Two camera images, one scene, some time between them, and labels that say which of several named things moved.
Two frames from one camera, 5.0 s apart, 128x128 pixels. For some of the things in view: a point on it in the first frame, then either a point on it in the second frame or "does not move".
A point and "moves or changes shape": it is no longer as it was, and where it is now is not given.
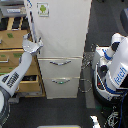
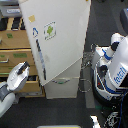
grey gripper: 31,47 to 18,76
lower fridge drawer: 61,87 does not move
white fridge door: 62,26 moves or changes shape
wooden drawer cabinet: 12,32 does not move
